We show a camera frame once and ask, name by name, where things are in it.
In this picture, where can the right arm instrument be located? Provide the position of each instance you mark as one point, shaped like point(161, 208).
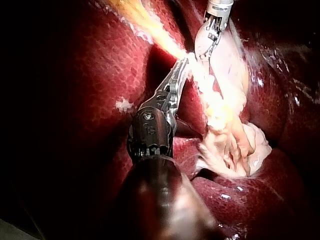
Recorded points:
point(206, 40)

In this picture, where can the left arm instrument jaw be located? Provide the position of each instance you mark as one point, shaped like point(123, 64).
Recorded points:
point(175, 72)
point(180, 83)

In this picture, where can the left arm instrument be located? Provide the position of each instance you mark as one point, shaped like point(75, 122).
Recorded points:
point(150, 130)

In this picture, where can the gallbladder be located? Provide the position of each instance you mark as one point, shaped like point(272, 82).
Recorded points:
point(152, 25)

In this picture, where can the dark left arm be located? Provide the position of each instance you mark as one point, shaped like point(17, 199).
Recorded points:
point(160, 200)

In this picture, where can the pale fatty tissue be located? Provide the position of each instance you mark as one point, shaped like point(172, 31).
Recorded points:
point(225, 125)
point(123, 105)

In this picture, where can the dark red liver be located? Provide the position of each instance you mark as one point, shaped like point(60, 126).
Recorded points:
point(100, 75)

